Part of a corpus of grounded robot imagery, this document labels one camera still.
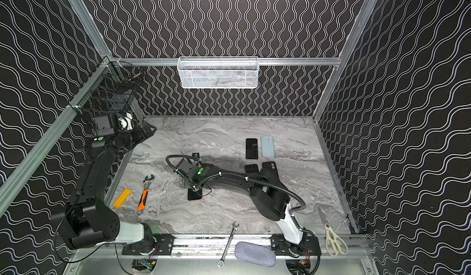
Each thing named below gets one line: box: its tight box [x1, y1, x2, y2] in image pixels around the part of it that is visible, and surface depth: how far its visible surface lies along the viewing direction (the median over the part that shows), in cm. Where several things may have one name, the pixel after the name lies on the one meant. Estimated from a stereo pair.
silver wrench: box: [217, 220, 240, 269], surface depth 76 cm
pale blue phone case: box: [260, 135, 276, 158], surface depth 110 cm
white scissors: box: [318, 206, 349, 258], surface depth 76 cm
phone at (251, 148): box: [245, 138, 259, 160], surface depth 106 cm
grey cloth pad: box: [234, 241, 276, 268], surface depth 72 cm
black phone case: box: [260, 160, 278, 174], surface depth 100 cm
